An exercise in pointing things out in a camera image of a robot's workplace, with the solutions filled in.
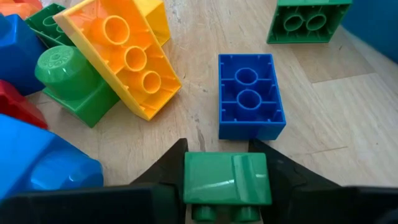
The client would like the bright blue big block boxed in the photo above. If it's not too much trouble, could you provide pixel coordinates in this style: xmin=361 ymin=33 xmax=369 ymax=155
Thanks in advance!
xmin=0 ymin=113 xmax=104 ymax=202

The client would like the big orange hollow block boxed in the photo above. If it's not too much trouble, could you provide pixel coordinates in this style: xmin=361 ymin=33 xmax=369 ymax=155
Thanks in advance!
xmin=0 ymin=0 xmax=44 ymax=20

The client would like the teal plastic bin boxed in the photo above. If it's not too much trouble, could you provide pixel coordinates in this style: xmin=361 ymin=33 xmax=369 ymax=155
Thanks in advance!
xmin=341 ymin=0 xmax=398 ymax=65

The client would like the big blue two-stud block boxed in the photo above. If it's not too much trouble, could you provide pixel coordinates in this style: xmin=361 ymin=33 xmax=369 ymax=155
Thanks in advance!
xmin=0 ymin=14 xmax=48 ymax=96

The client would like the green smooth toy block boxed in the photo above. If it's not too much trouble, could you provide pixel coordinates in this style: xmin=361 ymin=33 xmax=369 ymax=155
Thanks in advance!
xmin=182 ymin=151 xmax=273 ymax=223

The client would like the green long toy brick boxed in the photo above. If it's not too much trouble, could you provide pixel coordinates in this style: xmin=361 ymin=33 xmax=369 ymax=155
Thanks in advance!
xmin=24 ymin=2 xmax=75 ymax=48

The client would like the green short toy brick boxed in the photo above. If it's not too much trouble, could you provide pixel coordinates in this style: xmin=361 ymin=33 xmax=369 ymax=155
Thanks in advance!
xmin=266 ymin=0 xmax=354 ymax=45

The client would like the yellow long toy brick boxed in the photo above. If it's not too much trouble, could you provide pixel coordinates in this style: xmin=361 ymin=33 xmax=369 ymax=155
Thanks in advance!
xmin=53 ymin=0 xmax=183 ymax=122

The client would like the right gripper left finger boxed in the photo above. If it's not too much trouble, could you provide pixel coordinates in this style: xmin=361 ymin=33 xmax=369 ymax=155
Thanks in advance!
xmin=0 ymin=138 xmax=189 ymax=224

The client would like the blue short toy brick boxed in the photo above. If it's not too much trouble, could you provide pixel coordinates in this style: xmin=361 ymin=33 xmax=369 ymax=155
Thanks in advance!
xmin=218 ymin=53 xmax=287 ymax=141

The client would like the big green two-stud block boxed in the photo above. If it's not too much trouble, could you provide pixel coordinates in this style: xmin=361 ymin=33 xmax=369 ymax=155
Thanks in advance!
xmin=34 ymin=45 xmax=121 ymax=129

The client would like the big red toy block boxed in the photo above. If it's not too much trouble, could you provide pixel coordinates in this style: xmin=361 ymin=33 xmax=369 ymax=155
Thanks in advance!
xmin=0 ymin=79 xmax=49 ymax=130

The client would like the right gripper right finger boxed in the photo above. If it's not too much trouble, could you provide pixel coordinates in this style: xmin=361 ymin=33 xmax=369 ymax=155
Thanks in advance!
xmin=248 ymin=138 xmax=398 ymax=224

